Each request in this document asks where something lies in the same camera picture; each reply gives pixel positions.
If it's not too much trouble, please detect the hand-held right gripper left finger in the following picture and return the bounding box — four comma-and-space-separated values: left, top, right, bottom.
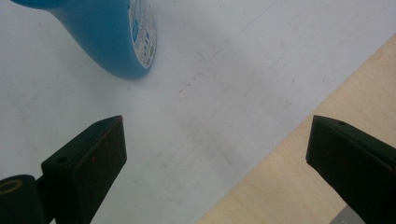
41, 115, 128, 224

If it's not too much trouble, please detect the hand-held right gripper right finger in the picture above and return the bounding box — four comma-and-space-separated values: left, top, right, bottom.
305, 115, 396, 224

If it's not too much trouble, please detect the blue plastic bottle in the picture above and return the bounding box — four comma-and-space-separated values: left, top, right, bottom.
10, 0, 158, 79

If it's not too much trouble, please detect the white table mat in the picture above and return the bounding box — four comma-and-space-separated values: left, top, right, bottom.
0, 0, 396, 224

